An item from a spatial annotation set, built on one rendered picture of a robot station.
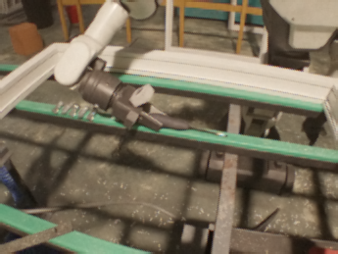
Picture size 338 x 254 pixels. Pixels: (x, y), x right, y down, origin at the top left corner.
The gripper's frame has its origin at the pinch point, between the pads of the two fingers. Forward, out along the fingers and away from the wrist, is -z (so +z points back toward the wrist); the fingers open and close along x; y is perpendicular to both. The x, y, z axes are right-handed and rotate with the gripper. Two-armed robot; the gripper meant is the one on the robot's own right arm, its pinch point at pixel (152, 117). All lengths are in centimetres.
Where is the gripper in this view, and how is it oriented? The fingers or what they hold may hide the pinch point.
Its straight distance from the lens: 63.3
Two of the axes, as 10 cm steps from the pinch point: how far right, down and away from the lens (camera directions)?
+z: -8.8, -4.7, -1.2
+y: -4.2, 6.2, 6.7
